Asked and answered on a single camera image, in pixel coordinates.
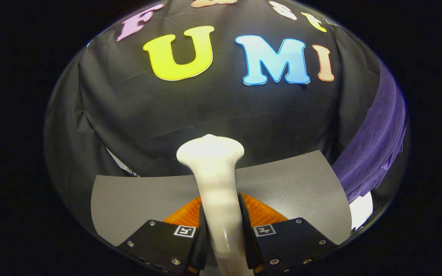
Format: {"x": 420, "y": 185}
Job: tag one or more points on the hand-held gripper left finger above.
{"x": 201, "y": 249}

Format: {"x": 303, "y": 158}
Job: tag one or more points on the white garment steamer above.
{"x": 217, "y": 184}

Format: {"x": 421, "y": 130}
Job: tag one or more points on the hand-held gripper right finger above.
{"x": 251, "y": 249}

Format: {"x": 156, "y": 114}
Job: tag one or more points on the grey cabinet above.
{"x": 136, "y": 203}

